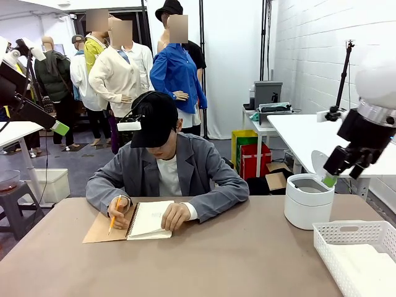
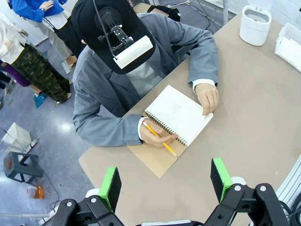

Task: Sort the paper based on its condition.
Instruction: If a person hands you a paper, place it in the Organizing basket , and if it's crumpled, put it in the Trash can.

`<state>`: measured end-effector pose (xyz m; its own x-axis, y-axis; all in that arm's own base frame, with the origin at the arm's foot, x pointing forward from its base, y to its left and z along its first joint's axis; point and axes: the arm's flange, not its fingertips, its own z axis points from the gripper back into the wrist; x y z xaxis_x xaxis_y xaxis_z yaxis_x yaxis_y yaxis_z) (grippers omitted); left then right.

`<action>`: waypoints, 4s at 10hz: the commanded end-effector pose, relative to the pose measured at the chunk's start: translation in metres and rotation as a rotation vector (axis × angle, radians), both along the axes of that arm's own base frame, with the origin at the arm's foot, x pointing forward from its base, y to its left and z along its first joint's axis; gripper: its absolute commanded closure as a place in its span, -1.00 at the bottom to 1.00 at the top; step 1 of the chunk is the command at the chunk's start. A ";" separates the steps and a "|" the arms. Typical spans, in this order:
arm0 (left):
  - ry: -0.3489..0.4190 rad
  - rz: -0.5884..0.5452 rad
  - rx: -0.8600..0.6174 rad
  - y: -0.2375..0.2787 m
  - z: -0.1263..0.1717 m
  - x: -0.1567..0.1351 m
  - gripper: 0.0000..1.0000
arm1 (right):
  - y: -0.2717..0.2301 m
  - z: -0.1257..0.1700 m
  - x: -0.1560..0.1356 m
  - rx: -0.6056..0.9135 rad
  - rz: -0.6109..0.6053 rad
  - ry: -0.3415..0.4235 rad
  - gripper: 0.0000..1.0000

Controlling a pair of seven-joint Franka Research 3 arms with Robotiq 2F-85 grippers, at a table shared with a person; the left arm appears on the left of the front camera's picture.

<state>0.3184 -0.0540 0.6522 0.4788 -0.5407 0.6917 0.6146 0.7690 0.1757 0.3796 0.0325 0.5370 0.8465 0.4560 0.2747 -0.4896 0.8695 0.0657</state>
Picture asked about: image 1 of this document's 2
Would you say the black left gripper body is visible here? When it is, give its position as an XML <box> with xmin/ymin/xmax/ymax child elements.
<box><xmin>0</xmin><ymin>60</ymin><xmax>29</xmax><ymax>106</ymax></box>

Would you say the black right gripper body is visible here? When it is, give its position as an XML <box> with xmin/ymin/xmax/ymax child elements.
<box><xmin>337</xmin><ymin>108</ymin><xmax>396</xmax><ymax>164</ymax></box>

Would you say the white paper sheet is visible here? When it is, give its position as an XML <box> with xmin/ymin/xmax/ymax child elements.
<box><xmin>332</xmin><ymin>243</ymin><xmax>396</xmax><ymax>297</ymax></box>

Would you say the yellow pencil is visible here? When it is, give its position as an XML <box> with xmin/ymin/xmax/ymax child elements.
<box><xmin>108</xmin><ymin>194</ymin><xmax>123</xmax><ymax>236</ymax></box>

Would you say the spiral notebook with kraft cover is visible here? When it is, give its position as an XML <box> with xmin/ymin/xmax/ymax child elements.
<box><xmin>82</xmin><ymin>200</ymin><xmax>175</xmax><ymax>244</ymax></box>

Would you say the person's left forearm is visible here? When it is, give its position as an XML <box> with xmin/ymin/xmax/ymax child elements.
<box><xmin>184</xmin><ymin>181</ymin><xmax>250</xmax><ymax>224</ymax></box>

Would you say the person's right forearm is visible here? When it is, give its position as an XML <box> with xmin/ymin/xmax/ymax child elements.
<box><xmin>85</xmin><ymin>173</ymin><xmax>132</xmax><ymax>215</ymax></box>

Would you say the person's right hand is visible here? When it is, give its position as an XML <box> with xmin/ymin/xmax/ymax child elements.
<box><xmin>107</xmin><ymin>196</ymin><xmax>133</xmax><ymax>230</ymax></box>

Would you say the person's left hand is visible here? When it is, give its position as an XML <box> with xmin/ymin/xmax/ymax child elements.
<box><xmin>160</xmin><ymin>202</ymin><xmax>192</xmax><ymax>232</ymax></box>

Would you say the large white table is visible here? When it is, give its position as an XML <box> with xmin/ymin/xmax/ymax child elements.
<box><xmin>266</xmin><ymin>113</ymin><xmax>396</xmax><ymax>199</ymax></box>

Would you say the mannequin in dark green jacket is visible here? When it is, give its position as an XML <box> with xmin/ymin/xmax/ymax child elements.
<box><xmin>33</xmin><ymin>36</ymin><xmax>75</xmax><ymax>147</ymax></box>

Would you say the white round trash bin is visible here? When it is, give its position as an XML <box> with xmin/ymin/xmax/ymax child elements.
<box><xmin>283</xmin><ymin>149</ymin><xmax>336</xmax><ymax>231</ymax></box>

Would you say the brown cardboard box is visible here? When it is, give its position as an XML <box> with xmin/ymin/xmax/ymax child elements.
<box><xmin>265</xmin><ymin>161</ymin><xmax>292</xmax><ymax>174</ymax></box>
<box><xmin>265</xmin><ymin>171</ymin><xmax>288</xmax><ymax>192</ymax></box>

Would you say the black tripod pole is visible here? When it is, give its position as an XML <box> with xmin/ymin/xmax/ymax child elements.
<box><xmin>317</xmin><ymin>39</ymin><xmax>356</xmax><ymax>123</ymax></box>

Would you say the white storage box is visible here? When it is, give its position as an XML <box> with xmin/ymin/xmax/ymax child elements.
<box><xmin>23</xmin><ymin>168</ymin><xmax>71</xmax><ymax>204</ymax></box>

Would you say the clear bowl with red contents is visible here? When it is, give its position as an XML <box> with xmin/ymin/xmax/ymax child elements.
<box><xmin>0</xmin><ymin>169</ymin><xmax>21</xmax><ymax>193</ymax></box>

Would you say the grey tray with tools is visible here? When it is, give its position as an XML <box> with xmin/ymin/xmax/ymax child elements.
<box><xmin>257</xmin><ymin>103</ymin><xmax>294</xmax><ymax>127</ymax></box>

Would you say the mannequin in yellow shirt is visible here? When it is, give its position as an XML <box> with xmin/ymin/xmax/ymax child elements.
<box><xmin>84</xmin><ymin>9</ymin><xmax>110</xmax><ymax>75</ymax></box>

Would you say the white perforated plastic basket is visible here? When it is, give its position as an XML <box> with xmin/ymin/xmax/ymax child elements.
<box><xmin>312</xmin><ymin>220</ymin><xmax>396</xmax><ymax>297</ymax></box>

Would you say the mannequin in cream cardigan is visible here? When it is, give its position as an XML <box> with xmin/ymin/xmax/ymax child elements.
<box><xmin>88</xmin><ymin>17</ymin><xmax>147</xmax><ymax>148</ymax></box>

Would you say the red and green box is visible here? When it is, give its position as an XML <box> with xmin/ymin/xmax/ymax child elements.
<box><xmin>239</xmin><ymin>143</ymin><xmax>273</xmax><ymax>181</ymax></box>

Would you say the grey plastic stool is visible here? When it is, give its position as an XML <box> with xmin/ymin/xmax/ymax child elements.
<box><xmin>0</xmin><ymin>181</ymin><xmax>45</xmax><ymax>241</ymax></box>

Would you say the green shopping bag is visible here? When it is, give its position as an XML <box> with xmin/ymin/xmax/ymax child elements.
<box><xmin>236</xmin><ymin>136</ymin><xmax>259</xmax><ymax>174</ymax></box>

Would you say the grey equipment box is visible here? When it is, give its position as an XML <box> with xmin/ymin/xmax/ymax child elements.
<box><xmin>253</xmin><ymin>80</ymin><xmax>283</xmax><ymax>111</ymax></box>

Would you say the small white side table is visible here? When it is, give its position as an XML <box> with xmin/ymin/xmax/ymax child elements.
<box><xmin>241</xmin><ymin>107</ymin><xmax>279</xmax><ymax>163</ymax></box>

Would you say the yellow shopping bag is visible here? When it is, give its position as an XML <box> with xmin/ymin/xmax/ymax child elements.
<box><xmin>231</xmin><ymin>129</ymin><xmax>258</xmax><ymax>170</ymax></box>

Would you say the mannequin in white shirt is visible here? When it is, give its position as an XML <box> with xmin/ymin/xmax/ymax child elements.
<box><xmin>123</xmin><ymin>41</ymin><xmax>155</xmax><ymax>93</ymax></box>

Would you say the black light stand pole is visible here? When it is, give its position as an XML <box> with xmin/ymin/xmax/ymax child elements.
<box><xmin>199</xmin><ymin>0</ymin><xmax>209</xmax><ymax>139</ymax></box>
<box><xmin>140</xmin><ymin>0</ymin><xmax>154</xmax><ymax>58</ymax></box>
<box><xmin>259</xmin><ymin>0</ymin><xmax>269</xmax><ymax>82</ymax></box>

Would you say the person in grey jacket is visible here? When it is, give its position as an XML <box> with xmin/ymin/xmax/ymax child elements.
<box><xmin>85</xmin><ymin>91</ymin><xmax>250</xmax><ymax>224</ymax></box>

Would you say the mannequin in blue shirt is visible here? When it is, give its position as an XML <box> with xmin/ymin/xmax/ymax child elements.
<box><xmin>149</xmin><ymin>12</ymin><xmax>208</xmax><ymax>137</ymax></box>

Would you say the black bucket hat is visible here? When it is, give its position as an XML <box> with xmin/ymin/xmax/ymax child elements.
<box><xmin>155</xmin><ymin>0</ymin><xmax>184</xmax><ymax>23</ymax></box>

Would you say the mannequin in black t-shirt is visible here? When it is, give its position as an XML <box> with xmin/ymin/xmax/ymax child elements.
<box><xmin>181</xmin><ymin>40</ymin><xmax>207</xmax><ymax>92</ymax></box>

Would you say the white table with pedestal leg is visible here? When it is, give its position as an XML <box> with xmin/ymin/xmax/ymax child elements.
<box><xmin>0</xmin><ymin>121</ymin><xmax>55</xmax><ymax>208</ymax></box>

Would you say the white head camera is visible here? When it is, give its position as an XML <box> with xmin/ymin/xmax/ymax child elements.
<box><xmin>116</xmin><ymin>121</ymin><xmax>142</xmax><ymax>132</ymax></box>

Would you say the black head camera mount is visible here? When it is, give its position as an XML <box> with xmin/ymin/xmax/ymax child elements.
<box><xmin>120</xmin><ymin>113</ymin><xmax>146</xmax><ymax>123</ymax></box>

